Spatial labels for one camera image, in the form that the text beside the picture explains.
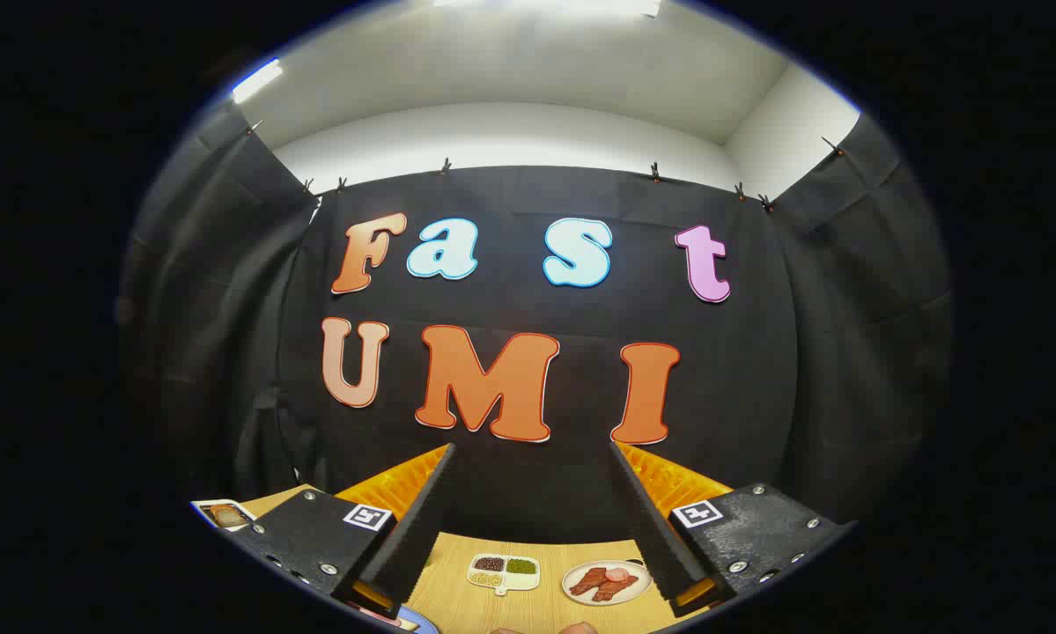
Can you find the ceiling light panel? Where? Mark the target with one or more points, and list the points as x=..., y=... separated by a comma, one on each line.
x=257, y=80
x=545, y=5

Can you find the white toaster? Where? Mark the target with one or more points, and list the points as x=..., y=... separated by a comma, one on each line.
x=202, y=508

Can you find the white round meat plate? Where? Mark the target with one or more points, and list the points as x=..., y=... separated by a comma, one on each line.
x=644, y=581

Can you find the white divided bean dish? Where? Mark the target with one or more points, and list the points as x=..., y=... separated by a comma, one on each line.
x=503, y=568

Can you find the blue round plate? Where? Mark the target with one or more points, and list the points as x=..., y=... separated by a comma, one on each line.
x=422, y=623

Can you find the black backdrop cloth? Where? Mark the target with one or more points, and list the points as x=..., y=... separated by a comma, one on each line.
x=510, y=299

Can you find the pink sausage slice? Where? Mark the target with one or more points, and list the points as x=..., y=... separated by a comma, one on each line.
x=617, y=574

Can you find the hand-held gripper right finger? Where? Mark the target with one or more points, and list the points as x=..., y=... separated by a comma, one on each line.
x=651, y=528

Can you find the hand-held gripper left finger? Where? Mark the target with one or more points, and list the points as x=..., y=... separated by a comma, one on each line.
x=417, y=528

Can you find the brown meat piece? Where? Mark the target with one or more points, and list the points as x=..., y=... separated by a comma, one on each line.
x=617, y=588
x=585, y=583

